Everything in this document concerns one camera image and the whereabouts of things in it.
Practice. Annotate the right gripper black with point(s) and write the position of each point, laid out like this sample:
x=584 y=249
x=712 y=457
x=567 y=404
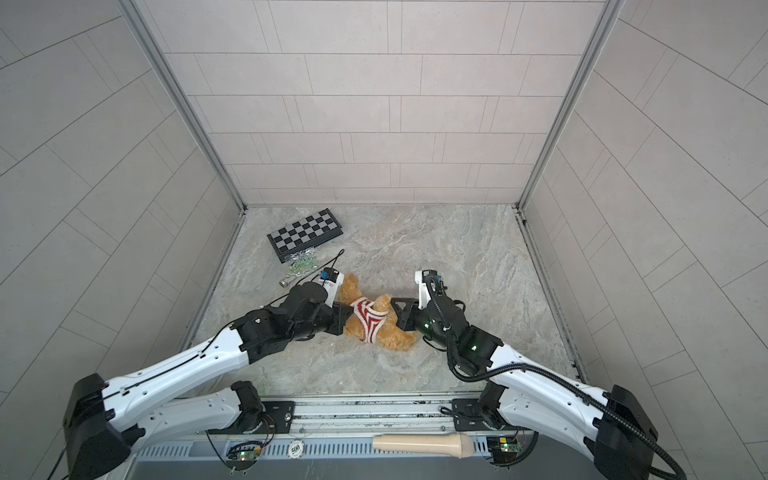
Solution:
x=406 y=321

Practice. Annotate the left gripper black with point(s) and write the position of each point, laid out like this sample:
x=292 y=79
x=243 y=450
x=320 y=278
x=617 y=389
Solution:
x=339 y=319

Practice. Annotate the brown teddy bear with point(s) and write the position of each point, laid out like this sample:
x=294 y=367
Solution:
x=390 y=336

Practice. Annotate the red white striped sweater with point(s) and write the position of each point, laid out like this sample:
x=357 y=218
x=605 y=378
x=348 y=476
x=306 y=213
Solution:
x=370 y=319

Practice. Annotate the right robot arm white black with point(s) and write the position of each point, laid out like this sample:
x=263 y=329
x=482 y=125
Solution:
x=609 y=427

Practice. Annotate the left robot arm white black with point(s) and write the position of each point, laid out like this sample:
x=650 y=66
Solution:
x=107 y=421

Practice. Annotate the small green clear bag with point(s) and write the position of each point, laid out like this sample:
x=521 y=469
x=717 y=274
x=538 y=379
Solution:
x=299 y=264

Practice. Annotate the folded black white chessboard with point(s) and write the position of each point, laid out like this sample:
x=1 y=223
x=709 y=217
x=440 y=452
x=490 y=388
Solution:
x=309 y=232

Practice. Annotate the right green circuit board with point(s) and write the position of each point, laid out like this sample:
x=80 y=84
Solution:
x=502 y=451

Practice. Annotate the green circuit board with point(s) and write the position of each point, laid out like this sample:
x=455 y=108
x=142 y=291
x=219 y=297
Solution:
x=502 y=451
x=245 y=455

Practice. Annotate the left green circuit board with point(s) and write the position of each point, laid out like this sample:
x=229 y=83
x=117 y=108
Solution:
x=245 y=455

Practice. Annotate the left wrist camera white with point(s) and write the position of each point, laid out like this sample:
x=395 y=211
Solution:
x=331 y=280

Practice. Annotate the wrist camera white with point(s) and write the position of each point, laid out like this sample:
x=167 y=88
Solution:
x=331 y=280
x=429 y=284

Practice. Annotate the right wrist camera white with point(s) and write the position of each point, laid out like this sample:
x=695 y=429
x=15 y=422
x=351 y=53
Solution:
x=429 y=284

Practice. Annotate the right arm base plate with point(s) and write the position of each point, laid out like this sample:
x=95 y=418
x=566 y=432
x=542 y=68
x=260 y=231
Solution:
x=466 y=413

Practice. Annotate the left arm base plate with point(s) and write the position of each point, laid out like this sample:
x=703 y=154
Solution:
x=276 y=419

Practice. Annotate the aluminium front rail frame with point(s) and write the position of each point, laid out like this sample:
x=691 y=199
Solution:
x=332 y=428

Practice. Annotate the beige cylindrical handle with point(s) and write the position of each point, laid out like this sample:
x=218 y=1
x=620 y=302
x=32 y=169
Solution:
x=456 y=445

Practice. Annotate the left aluminium corner post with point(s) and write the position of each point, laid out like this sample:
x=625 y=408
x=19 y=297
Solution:
x=141 y=32

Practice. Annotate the aluminium corner post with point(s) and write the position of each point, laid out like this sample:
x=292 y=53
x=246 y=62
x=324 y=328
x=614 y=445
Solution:
x=599 y=36
x=141 y=32

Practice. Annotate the right aluminium corner post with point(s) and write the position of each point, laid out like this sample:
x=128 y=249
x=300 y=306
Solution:
x=599 y=36

